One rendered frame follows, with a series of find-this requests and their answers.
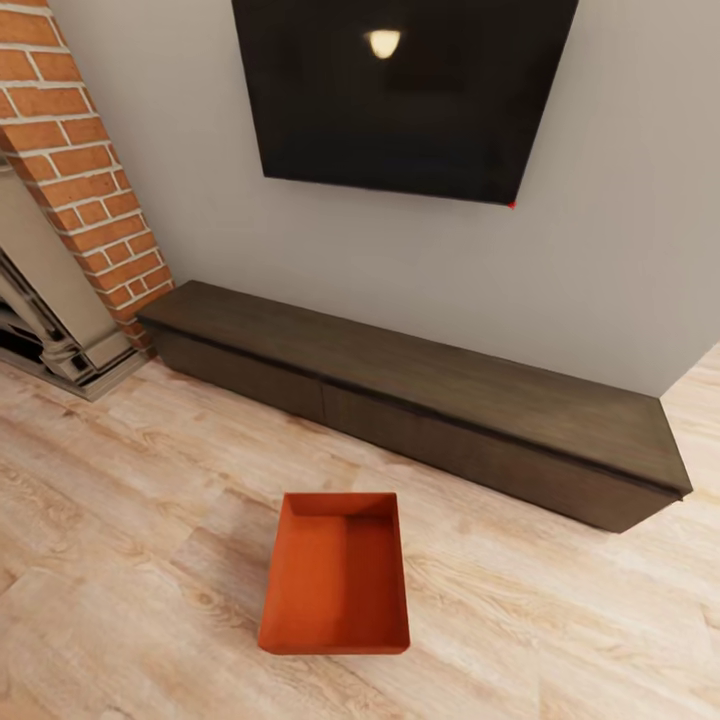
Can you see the cabinet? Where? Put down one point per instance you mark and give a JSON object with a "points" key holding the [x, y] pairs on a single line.
{"points": [[600, 454]]}

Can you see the wood fireplace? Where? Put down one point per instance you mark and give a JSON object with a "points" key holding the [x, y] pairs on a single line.
{"points": [[53, 324]]}

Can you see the storage box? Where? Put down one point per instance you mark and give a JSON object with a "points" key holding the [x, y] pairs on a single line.
{"points": [[336, 585]]}

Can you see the wall mounted tv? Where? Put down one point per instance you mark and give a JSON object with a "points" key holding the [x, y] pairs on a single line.
{"points": [[439, 98]]}

